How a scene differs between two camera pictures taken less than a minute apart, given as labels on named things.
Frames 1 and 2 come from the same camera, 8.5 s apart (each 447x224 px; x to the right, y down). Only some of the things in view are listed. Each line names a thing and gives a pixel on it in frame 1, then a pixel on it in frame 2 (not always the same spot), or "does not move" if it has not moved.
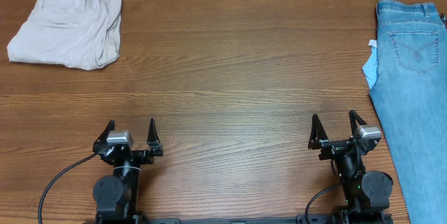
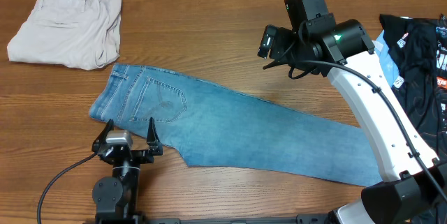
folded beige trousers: x=76 y=27 does not move
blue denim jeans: x=410 y=96 → x=216 y=126
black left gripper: x=155 y=146 does not move
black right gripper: x=320 y=139 → x=283 y=38
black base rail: x=243 y=219 does not move
